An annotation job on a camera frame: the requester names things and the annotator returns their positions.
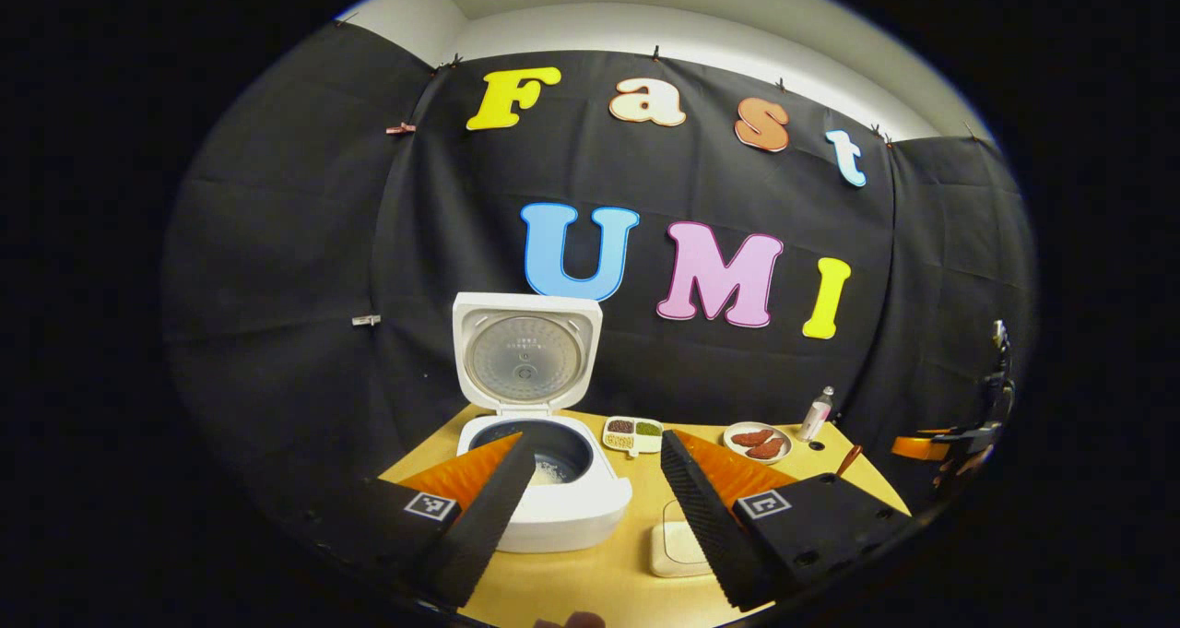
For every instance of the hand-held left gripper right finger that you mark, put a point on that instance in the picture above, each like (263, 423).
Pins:
(710, 527)

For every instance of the white oval plate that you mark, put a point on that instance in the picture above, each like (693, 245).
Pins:
(735, 453)

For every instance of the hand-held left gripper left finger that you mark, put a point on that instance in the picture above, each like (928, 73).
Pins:
(484, 527)

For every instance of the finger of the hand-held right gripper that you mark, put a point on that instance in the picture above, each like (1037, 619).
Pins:
(917, 447)

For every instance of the white rice cooker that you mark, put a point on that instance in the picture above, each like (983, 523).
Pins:
(530, 351)

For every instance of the white divided dish of beans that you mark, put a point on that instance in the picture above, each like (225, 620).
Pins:
(634, 433)

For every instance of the clear container of rice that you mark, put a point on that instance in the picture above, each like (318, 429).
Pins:
(678, 550)

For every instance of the black backdrop cloth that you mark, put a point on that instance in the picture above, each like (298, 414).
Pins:
(295, 241)

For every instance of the copper cloth clip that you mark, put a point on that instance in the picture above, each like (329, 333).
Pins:
(401, 128)

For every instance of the small bottle with pink label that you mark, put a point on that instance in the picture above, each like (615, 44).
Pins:
(815, 418)

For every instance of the brown wooden spoon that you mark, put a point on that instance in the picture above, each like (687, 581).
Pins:
(849, 460)

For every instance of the red meat piece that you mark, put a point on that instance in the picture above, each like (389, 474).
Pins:
(767, 448)
(751, 438)

